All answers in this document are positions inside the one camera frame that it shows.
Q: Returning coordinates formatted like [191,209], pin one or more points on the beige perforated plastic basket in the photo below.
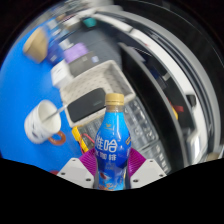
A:
[103,76]

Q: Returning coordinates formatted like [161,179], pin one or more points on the brown cardboard box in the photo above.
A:
[36,45]

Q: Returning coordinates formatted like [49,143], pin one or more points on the black flat device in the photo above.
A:
[86,105]

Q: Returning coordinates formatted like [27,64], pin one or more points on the teal object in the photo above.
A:
[89,22]

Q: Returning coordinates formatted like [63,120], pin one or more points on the dark grey box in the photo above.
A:
[83,65]

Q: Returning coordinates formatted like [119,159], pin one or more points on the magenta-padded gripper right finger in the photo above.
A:
[147,171]

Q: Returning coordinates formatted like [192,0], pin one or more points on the small white box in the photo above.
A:
[60,74]

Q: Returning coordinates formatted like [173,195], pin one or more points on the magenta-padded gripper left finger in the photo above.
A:
[76,173]

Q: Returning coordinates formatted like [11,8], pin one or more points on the black wall shelf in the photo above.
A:
[150,86]

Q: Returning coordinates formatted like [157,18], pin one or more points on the dark blue box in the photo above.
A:
[55,53]

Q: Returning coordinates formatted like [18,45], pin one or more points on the white oscilloscope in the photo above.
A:
[194,146]

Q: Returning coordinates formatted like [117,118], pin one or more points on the blue drink bottle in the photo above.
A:
[112,150]

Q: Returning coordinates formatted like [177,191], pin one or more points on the purple bag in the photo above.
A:
[76,52]

